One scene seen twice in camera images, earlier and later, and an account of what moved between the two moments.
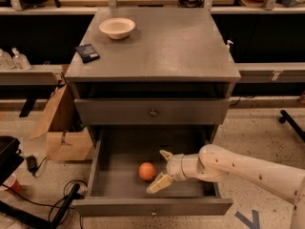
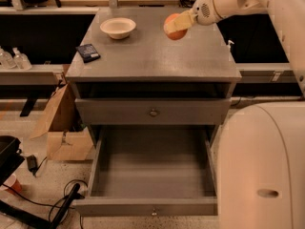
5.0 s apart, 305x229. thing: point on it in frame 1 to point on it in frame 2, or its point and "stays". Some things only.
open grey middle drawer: (127, 158) stays
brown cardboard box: (64, 129) stays
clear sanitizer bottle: (20, 60) stays
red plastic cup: (12, 183) stays
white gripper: (174, 167) to (204, 12)
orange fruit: (147, 171) to (173, 35)
